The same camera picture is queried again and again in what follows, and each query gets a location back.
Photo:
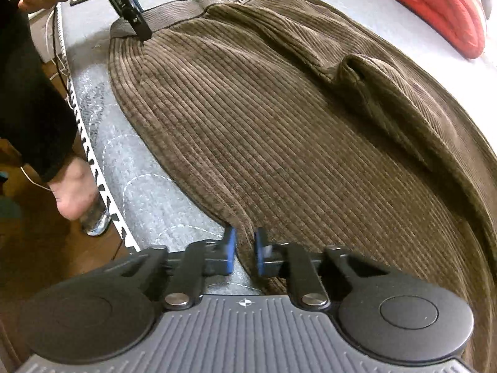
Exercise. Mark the red quilt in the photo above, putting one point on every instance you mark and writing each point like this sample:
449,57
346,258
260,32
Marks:
427,7

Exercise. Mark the person's black trouser leg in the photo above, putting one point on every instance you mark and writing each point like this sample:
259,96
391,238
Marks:
27,105

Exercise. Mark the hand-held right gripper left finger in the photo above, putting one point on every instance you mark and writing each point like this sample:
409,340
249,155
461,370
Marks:
230,250

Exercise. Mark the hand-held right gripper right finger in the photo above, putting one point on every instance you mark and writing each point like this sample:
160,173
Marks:
261,252

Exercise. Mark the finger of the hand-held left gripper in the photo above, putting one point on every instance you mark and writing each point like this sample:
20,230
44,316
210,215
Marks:
128,7

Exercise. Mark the person's bare foot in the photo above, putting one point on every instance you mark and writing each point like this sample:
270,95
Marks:
73,190

